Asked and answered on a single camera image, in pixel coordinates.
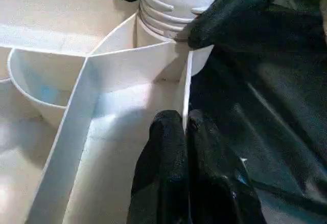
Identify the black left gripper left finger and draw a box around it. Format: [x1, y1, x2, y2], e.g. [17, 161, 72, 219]
[127, 110, 191, 224]

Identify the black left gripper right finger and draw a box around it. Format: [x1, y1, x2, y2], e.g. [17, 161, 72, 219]
[186, 109, 267, 224]

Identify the white plastic table leg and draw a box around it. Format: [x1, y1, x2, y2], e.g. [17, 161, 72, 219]
[137, 0, 228, 42]

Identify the white plastic table top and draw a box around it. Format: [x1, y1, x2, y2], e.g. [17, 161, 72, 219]
[0, 0, 216, 224]

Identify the black work mat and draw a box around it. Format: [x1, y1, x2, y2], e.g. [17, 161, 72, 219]
[0, 0, 327, 224]

